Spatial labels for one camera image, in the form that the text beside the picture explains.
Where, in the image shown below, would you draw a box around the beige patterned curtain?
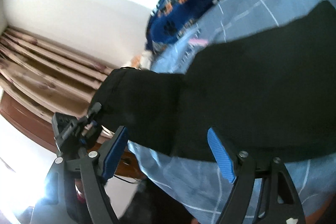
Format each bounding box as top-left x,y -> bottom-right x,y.
0,27 -> 116,119

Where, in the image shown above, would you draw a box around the floral white pillow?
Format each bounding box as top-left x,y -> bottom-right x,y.
131,52 -> 153,69

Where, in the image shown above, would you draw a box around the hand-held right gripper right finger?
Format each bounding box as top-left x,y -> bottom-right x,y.
207,127 -> 306,224

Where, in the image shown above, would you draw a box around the black pants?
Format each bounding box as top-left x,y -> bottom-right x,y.
91,0 -> 336,163

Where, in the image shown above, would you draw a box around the thin black cable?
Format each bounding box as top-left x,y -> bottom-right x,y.
113,175 -> 143,185

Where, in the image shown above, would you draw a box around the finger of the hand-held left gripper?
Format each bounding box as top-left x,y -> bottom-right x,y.
76,102 -> 102,126

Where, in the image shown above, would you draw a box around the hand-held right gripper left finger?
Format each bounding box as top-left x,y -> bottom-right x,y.
30,126 -> 129,224

